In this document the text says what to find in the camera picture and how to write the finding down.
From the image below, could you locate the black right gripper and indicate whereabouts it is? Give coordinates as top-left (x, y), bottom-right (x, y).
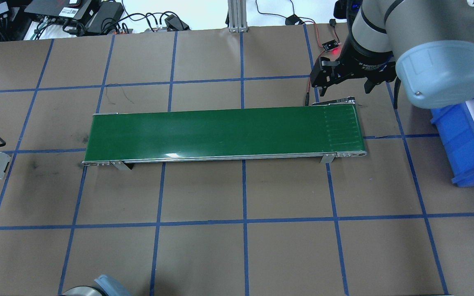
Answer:
top-left (310, 39), bottom-right (397, 96)

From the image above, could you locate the red black conveyor wire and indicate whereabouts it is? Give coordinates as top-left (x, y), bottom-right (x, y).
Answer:
top-left (304, 18), bottom-right (340, 107)

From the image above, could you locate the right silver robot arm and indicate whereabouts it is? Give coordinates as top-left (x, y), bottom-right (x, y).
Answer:
top-left (309, 0), bottom-right (474, 109)

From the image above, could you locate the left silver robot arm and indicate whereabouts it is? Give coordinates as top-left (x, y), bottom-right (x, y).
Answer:
top-left (60, 274), bottom-right (130, 296)

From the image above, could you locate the small black circuit board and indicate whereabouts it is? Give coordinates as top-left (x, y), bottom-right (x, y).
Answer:
top-left (322, 39), bottom-right (341, 53)

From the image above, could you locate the black power adapter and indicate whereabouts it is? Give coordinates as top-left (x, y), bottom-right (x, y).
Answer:
top-left (84, 1), bottom-right (124, 36)

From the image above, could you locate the green conveyor belt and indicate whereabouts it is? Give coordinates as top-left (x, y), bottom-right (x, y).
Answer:
top-left (82, 102), bottom-right (367, 170)

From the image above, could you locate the aluminium frame post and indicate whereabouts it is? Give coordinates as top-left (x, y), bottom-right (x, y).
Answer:
top-left (226, 0), bottom-right (249, 32)

